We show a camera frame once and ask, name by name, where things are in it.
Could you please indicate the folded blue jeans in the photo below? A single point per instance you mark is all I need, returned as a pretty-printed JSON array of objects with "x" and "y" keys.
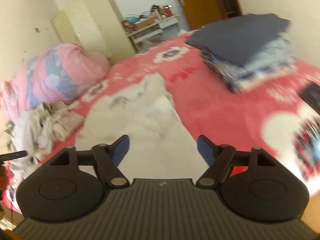
[{"x": 215, "y": 62}]

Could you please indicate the wooden door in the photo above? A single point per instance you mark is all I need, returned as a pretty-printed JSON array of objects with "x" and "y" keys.
[{"x": 197, "y": 2}]

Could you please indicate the red thermos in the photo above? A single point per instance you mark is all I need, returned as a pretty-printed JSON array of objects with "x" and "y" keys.
[{"x": 168, "y": 11}]

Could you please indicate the white shelf desk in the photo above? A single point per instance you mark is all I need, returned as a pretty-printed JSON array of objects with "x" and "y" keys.
[{"x": 155, "y": 30}]

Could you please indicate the beige crumpled garment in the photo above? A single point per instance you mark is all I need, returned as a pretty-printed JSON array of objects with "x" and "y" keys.
[{"x": 53, "y": 110}]

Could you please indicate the cream wardrobe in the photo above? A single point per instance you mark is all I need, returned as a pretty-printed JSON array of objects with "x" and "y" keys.
[{"x": 95, "y": 22}]

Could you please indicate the pink floral quilt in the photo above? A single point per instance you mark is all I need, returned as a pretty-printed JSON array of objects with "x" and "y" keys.
[{"x": 62, "y": 75}]

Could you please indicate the cardboard box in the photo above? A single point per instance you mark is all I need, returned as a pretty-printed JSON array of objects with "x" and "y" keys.
[{"x": 146, "y": 23}]

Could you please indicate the white garment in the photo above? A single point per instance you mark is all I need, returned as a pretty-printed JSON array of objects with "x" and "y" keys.
[
  {"x": 155, "y": 120},
  {"x": 30, "y": 132}
]

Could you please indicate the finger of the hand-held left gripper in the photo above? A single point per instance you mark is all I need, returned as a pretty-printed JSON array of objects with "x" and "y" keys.
[{"x": 15, "y": 155}]

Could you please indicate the folded cream garment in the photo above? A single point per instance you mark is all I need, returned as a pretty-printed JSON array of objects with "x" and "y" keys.
[{"x": 255, "y": 83}]

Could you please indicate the black phone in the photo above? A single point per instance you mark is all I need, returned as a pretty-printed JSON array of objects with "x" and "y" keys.
[{"x": 312, "y": 97}]

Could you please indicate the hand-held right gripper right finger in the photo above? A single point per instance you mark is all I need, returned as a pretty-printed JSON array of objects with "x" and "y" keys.
[{"x": 203, "y": 150}]

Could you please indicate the white crumpled garment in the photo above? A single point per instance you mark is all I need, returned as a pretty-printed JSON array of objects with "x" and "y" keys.
[{"x": 30, "y": 132}]

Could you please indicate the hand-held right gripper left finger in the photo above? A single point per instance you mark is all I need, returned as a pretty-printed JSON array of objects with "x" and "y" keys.
[{"x": 122, "y": 150}]

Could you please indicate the dark grey folded garment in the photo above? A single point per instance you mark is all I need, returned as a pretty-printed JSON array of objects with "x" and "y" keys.
[{"x": 237, "y": 37}]

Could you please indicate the folded light blue garment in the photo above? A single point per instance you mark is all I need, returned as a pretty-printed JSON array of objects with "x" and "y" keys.
[{"x": 275, "y": 57}]

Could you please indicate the teal bag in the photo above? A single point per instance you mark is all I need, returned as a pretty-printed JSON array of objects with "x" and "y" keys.
[{"x": 133, "y": 18}]

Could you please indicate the red packets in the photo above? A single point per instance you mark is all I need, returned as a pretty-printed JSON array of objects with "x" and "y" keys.
[{"x": 128, "y": 25}]

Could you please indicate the clear plastic bag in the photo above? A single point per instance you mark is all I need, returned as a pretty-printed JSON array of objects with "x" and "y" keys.
[{"x": 147, "y": 43}]

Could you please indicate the red floral blanket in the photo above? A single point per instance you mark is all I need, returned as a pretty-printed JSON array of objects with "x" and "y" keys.
[{"x": 220, "y": 110}]

